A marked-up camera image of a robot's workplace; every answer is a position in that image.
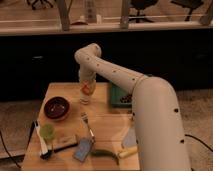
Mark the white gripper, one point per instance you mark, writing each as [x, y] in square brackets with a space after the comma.
[87, 76]

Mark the orange apple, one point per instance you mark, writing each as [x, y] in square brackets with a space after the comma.
[86, 89]

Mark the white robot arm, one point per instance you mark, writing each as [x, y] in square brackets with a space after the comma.
[158, 124]

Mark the silver fork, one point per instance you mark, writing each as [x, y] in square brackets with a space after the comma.
[86, 121]

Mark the green plastic bin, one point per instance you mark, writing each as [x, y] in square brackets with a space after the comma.
[115, 93]

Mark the dark red bowl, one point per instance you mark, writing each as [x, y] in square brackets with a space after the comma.
[56, 108]

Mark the dark items in bin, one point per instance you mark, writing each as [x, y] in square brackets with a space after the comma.
[126, 99]

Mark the blue sponge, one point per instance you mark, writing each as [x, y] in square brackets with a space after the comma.
[83, 149]

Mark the white black brush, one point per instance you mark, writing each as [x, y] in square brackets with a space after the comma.
[44, 149]

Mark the black handled tool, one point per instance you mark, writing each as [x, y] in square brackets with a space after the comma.
[49, 152]

